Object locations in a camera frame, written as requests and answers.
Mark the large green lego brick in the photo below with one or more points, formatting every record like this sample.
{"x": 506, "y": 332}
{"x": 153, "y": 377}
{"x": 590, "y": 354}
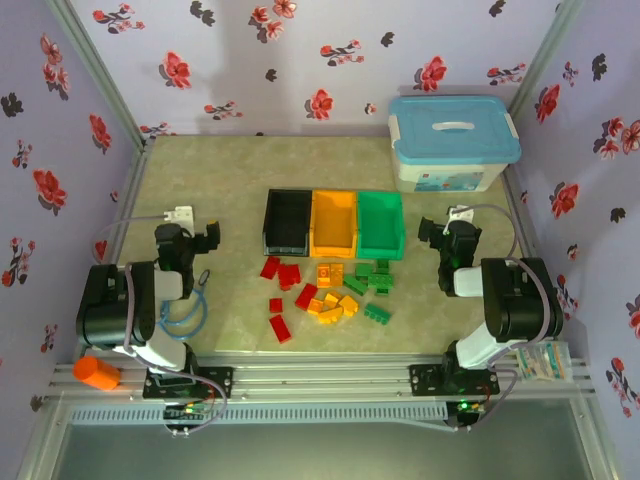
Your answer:
{"x": 381, "y": 283}

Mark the small red lego brick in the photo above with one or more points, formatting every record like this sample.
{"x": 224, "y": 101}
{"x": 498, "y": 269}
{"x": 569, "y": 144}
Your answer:
{"x": 276, "y": 305}

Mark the long green lego brick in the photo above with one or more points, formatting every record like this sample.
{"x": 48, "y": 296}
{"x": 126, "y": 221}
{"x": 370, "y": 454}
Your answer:
{"x": 352, "y": 285}
{"x": 377, "y": 314}

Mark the long red lego brick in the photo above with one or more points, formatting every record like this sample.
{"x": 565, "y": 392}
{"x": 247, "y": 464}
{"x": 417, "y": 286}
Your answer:
{"x": 306, "y": 296}
{"x": 280, "y": 329}

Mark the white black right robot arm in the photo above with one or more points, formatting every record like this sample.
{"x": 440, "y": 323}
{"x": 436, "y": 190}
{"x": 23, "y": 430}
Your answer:
{"x": 520, "y": 300}

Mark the green plastic bin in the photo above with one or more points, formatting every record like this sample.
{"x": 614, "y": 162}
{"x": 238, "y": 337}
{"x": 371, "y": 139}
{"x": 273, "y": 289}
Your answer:
{"x": 380, "y": 225}

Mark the black plastic bin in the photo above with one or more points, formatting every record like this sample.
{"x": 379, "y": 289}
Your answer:
{"x": 287, "y": 220}

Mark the yellow plastic bin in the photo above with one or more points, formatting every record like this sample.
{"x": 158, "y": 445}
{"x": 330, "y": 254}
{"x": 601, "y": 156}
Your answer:
{"x": 334, "y": 222}

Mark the white storage box blue lid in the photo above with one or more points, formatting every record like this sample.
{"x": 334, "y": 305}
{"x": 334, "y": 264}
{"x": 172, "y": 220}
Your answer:
{"x": 450, "y": 130}

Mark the orange cylinder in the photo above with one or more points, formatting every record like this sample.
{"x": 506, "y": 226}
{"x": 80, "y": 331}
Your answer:
{"x": 97, "y": 375}

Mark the clear bag of packets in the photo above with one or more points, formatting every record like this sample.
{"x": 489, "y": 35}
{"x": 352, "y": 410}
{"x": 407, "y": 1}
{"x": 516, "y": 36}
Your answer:
{"x": 547, "y": 362}

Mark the small circuit board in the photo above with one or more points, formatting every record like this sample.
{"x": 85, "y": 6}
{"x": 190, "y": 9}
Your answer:
{"x": 470, "y": 407}
{"x": 185, "y": 411}

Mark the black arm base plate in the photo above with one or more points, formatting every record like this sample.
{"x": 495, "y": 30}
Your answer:
{"x": 220, "y": 380}
{"x": 425, "y": 380}

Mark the aluminium front rail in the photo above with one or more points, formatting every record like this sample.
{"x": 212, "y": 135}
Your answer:
{"x": 320, "y": 380}

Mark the aluminium corner post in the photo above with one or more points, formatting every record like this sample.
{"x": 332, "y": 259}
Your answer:
{"x": 547, "y": 50}
{"x": 103, "y": 75}

